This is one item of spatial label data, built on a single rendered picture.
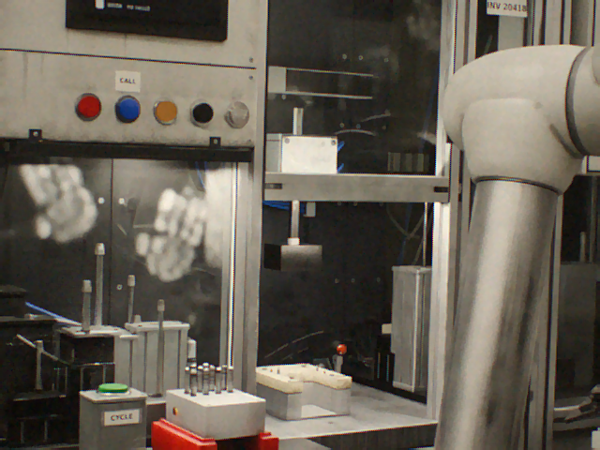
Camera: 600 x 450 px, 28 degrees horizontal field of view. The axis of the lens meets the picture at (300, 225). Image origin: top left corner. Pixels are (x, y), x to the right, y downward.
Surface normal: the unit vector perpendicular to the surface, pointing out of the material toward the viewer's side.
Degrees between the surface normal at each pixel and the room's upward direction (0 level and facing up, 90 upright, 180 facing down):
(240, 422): 89
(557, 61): 51
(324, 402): 90
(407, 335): 90
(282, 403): 90
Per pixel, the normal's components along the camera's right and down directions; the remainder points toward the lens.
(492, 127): -0.67, -0.12
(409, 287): -0.85, 0.00
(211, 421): 0.53, 0.05
